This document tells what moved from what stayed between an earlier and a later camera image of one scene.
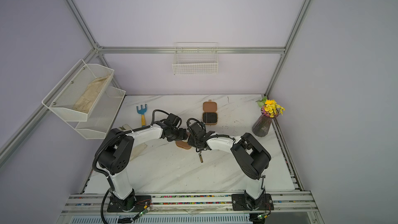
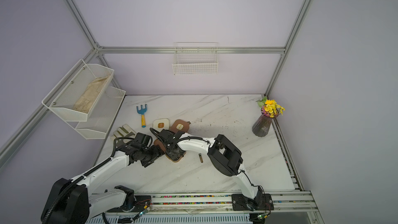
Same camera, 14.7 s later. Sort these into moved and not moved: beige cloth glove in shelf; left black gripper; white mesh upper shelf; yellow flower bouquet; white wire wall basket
Moved: left black gripper
Not moved: white mesh upper shelf; yellow flower bouquet; beige cloth glove in shelf; white wire wall basket
